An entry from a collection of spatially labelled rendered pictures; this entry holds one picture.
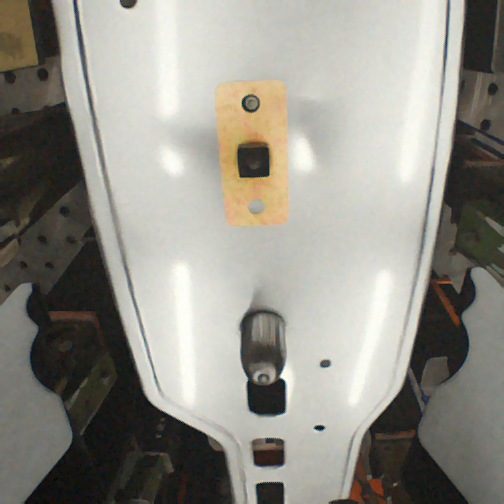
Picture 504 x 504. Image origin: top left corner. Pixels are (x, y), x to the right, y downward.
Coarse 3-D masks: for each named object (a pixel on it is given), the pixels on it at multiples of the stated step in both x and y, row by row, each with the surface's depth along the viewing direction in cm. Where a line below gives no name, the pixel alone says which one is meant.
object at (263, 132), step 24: (216, 96) 20; (240, 96) 20; (264, 96) 20; (216, 120) 21; (240, 120) 21; (264, 120) 21; (240, 144) 21; (264, 144) 21; (240, 168) 21; (264, 168) 21; (240, 192) 23; (264, 192) 23; (288, 192) 23; (240, 216) 24; (264, 216) 24; (288, 216) 23
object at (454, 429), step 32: (480, 288) 10; (480, 320) 9; (480, 352) 8; (448, 384) 7; (480, 384) 7; (448, 416) 6; (480, 416) 6; (416, 448) 6; (448, 448) 6; (480, 448) 6; (416, 480) 6; (448, 480) 5; (480, 480) 5
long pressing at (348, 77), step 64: (64, 0) 17; (192, 0) 18; (256, 0) 18; (320, 0) 18; (384, 0) 18; (448, 0) 17; (64, 64) 19; (128, 64) 20; (192, 64) 20; (256, 64) 20; (320, 64) 19; (384, 64) 19; (448, 64) 19; (128, 128) 21; (192, 128) 21; (320, 128) 21; (384, 128) 21; (448, 128) 21; (128, 192) 23; (192, 192) 23; (320, 192) 23; (384, 192) 23; (128, 256) 25; (192, 256) 25; (256, 256) 25; (320, 256) 25; (384, 256) 25; (128, 320) 28; (192, 320) 28; (320, 320) 28; (384, 320) 28; (192, 384) 31; (320, 384) 31; (384, 384) 31; (320, 448) 36
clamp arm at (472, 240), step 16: (464, 208) 25; (480, 208) 24; (496, 208) 23; (464, 224) 25; (480, 224) 23; (496, 224) 22; (464, 240) 24; (480, 240) 23; (496, 240) 22; (464, 256) 25; (480, 256) 24; (496, 256) 22; (496, 272) 22
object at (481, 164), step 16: (464, 128) 40; (464, 144) 35; (480, 144) 37; (464, 160) 29; (480, 160) 29; (496, 160) 29; (464, 176) 28; (480, 176) 27; (496, 176) 26; (448, 192) 33; (464, 192) 29; (480, 192) 26; (496, 192) 24
